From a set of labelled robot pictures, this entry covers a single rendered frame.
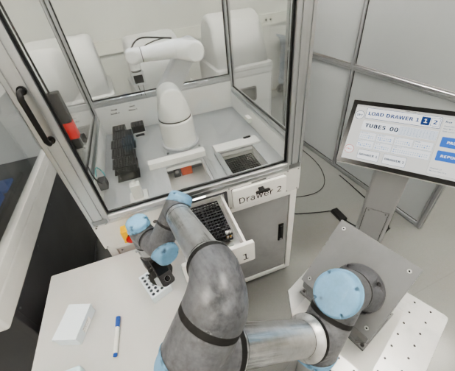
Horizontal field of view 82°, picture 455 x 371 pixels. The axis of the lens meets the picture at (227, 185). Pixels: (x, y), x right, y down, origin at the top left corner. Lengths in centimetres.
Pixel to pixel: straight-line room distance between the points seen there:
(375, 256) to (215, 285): 63
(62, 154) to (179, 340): 78
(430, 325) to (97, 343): 116
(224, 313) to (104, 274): 95
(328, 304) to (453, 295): 163
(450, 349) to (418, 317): 93
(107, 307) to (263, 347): 78
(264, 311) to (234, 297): 147
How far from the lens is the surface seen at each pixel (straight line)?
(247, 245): 104
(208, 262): 47
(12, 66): 99
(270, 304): 194
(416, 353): 115
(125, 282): 127
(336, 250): 99
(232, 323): 45
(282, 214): 157
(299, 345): 70
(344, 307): 76
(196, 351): 47
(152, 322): 114
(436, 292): 230
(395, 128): 146
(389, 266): 96
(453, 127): 149
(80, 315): 121
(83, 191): 115
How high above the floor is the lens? 174
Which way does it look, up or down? 39 degrees down
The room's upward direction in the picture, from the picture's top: 7 degrees counter-clockwise
